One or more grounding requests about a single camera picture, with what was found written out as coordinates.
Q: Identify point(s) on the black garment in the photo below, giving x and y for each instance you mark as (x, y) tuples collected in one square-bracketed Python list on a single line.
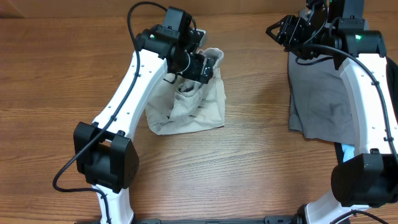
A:
[(393, 87)]

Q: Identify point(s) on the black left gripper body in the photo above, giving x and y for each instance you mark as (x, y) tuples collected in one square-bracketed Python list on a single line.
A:
[(190, 66)]

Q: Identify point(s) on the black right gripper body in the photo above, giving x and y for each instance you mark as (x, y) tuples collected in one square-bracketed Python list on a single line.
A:
[(295, 33)]

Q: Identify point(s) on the grey shorts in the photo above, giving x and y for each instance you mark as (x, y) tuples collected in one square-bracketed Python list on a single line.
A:
[(319, 104)]

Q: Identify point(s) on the beige khaki shorts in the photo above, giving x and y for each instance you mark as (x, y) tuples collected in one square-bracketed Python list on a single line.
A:
[(187, 106)]

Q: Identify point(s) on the light blue garment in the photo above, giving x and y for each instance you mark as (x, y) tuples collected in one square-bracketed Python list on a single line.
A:
[(348, 152)]

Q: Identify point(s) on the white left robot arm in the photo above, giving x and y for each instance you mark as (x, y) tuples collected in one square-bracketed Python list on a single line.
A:
[(105, 154)]

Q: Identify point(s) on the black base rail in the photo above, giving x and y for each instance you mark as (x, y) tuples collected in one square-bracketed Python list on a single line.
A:
[(217, 221)]

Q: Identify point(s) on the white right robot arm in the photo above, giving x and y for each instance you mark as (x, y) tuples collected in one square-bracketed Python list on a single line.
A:
[(369, 178)]

